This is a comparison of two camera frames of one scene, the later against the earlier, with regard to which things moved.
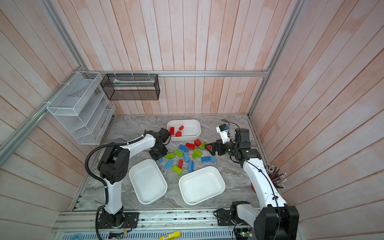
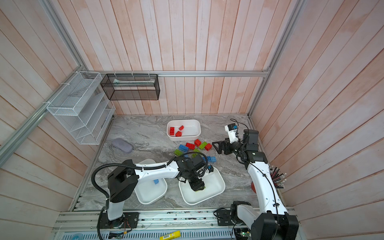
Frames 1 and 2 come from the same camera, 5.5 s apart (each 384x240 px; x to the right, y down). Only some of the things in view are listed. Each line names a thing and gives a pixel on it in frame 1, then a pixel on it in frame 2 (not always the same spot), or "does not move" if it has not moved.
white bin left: (148, 181) does not move
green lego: (169, 156) -> (201, 189)
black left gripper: (156, 157) -> (197, 185)
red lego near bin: (197, 142) does not move
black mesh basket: (131, 86) does not move
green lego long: (177, 152) does not move
